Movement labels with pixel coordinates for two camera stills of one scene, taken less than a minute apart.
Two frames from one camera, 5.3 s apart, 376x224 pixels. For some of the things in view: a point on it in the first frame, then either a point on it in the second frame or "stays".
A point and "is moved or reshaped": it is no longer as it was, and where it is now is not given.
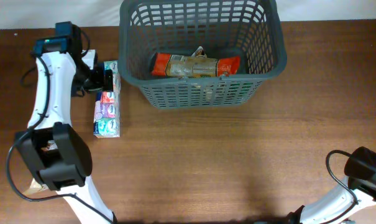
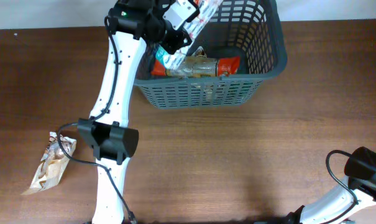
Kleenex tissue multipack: (107, 110) is moved or reshaped
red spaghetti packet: (173, 65) stays
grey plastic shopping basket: (250, 29) stays
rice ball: (199, 53) stays
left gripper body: (96, 79) -> (172, 38)
